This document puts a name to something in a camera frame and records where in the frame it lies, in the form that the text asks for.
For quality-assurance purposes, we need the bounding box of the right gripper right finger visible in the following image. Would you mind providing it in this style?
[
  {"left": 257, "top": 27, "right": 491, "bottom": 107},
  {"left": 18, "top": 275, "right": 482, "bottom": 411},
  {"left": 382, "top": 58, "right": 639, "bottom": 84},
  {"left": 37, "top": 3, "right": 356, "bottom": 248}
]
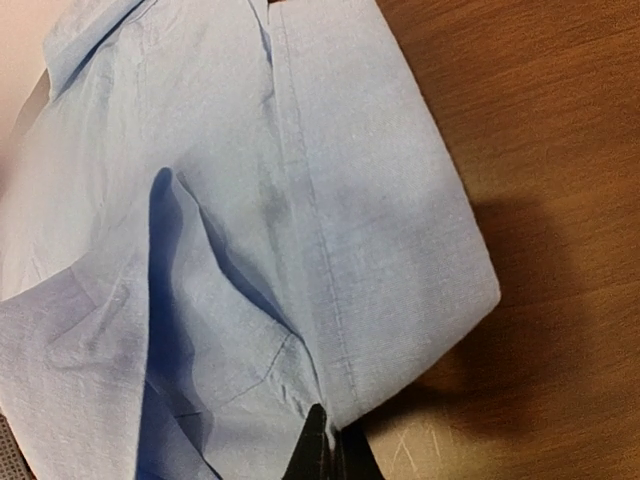
[{"left": 332, "top": 424, "right": 383, "bottom": 480}]

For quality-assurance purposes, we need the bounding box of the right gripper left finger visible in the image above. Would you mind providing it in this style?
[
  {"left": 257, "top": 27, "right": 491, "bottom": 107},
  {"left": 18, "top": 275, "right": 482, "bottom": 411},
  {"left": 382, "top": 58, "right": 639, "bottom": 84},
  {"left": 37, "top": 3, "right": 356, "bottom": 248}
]
[{"left": 282, "top": 404, "right": 332, "bottom": 480}]

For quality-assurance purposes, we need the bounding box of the light blue shirt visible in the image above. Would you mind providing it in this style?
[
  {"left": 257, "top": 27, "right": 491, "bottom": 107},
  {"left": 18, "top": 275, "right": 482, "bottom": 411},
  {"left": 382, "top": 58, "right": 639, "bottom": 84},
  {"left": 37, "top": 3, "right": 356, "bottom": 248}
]
[{"left": 1, "top": 1, "right": 500, "bottom": 479}]

